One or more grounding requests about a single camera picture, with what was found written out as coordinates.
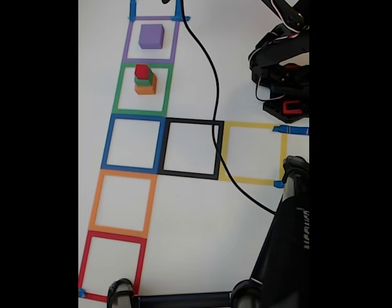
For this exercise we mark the red square frame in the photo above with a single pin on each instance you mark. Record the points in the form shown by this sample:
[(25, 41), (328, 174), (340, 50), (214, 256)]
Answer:
[(84, 263)]

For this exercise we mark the blue tape strip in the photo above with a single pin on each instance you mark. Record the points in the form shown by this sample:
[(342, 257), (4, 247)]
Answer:
[(177, 9), (292, 130), (278, 184), (132, 9), (81, 292)]

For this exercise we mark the black square frame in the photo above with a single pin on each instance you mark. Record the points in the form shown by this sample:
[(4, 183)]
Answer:
[(162, 147)]

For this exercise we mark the blue square frame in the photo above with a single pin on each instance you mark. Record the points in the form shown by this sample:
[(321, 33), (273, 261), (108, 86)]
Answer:
[(106, 144)]

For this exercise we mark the small red cube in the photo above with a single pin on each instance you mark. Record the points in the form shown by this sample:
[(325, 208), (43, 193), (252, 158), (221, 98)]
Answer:
[(141, 71)]

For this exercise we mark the green cube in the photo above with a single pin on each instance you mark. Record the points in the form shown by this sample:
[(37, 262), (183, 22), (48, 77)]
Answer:
[(142, 81)]

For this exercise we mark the purple cube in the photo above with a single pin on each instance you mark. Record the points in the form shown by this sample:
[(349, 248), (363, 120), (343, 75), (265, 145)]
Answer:
[(150, 37)]

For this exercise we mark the orange square frame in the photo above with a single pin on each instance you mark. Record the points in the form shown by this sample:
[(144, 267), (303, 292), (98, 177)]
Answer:
[(94, 205)]

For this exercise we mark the orange cube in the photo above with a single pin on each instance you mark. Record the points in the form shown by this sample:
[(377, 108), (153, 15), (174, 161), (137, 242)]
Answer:
[(145, 90)]

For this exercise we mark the red printed clamp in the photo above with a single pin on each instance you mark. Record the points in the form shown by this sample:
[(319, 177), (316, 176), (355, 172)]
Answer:
[(292, 66), (292, 110)]

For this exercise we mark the purple square frame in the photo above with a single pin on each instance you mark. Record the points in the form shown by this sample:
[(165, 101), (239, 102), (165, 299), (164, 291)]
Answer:
[(127, 41)]

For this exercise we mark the black camera tripod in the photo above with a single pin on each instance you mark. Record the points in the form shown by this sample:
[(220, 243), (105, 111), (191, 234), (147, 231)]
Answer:
[(285, 240)]

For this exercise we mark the green square frame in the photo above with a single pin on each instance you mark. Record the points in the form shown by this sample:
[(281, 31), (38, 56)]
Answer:
[(117, 93)]

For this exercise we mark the yellow square frame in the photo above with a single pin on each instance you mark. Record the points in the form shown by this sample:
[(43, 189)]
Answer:
[(224, 150)]

